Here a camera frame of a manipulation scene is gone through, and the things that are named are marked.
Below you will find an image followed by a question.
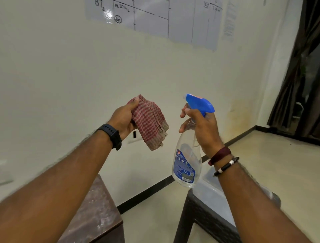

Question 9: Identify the person's right hand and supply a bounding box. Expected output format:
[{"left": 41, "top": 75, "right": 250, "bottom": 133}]
[{"left": 178, "top": 103, "right": 225, "bottom": 158}]

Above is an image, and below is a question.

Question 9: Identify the person's left hand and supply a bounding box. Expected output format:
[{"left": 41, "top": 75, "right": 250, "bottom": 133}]
[{"left": 107, "top": 97, "right": 140, "bottom": 141}]

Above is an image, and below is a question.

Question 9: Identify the red checked cleaning cloth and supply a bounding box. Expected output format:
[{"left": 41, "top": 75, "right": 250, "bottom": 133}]
[{"left": 126, "top": 94, "right": 170, "bottom": 151}]

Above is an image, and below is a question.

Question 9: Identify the blue-trigger clear spray bottle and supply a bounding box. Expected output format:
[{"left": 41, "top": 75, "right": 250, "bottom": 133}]
[{"left": 172, "top": 94, "right": 215, "bottom": 189}]

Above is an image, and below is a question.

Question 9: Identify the brown wooden cabinet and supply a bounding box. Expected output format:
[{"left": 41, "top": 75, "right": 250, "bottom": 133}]
[{"left": 57, "top": 174, "right": 125, "bottom": 243}]

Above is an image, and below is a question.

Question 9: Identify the person's right forearm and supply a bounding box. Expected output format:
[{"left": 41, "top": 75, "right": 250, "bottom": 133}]
[{"left": 215, "top": 161, "right": 312, "bottom": 243}]

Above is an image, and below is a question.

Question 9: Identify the person's left forearm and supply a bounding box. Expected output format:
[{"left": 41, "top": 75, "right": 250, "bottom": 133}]
[{"left": 0, "top": 136, "right": 118, "bottom": 243}]

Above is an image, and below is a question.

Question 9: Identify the black smartwatch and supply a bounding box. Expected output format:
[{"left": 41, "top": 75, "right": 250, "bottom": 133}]
[{"left": 96, "top": 123, "right": 122, "bottom": 151}]

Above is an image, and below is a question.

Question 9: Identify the maroon thread wristband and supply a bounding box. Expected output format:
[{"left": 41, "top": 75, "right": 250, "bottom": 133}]
[{"left": 207, "top": 146, "right": 232, "bottom": 167}]

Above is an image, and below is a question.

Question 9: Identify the clear plastic container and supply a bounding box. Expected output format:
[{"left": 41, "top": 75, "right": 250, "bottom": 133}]
[{"left": 192, "top": 163, "right": 274, "bottom": 228}]

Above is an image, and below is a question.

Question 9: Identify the dark brown curtain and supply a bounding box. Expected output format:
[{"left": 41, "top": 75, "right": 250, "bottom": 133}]
[{"left": 267, "top": 0, "right": 320, "bottom": 138}]

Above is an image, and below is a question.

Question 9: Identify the dark woven plastic stool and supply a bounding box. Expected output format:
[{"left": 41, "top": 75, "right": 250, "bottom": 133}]
[{"left": 173, "top": 188, "right": 282, "bottom": 243}]

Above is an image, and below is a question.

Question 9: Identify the white paper notice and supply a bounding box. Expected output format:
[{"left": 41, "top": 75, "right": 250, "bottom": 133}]
[{"left": 221, "top": 0, "right": 239, "bottom": 42}]

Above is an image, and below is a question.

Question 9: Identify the glass window door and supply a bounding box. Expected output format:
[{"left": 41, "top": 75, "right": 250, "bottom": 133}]
[{"left": 294, "top": 45, "right": 320, "bottom": 126}]

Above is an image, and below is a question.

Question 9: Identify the wide white switch socket panel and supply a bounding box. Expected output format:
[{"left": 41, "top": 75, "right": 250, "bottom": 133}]
[{"left": 127, "top": 130, "right": 144, "bottom": 145}]

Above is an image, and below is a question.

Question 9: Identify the black silver beaded bracelet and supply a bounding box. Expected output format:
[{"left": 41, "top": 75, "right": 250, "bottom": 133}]
[{"left": 213, "top": 157, "right": 240, "bottom": 177}]

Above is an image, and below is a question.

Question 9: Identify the white wall chart sheet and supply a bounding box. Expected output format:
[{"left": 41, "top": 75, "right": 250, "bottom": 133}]
[{"left": 85, "top": 0, "right": 224, "bottom": 52}]

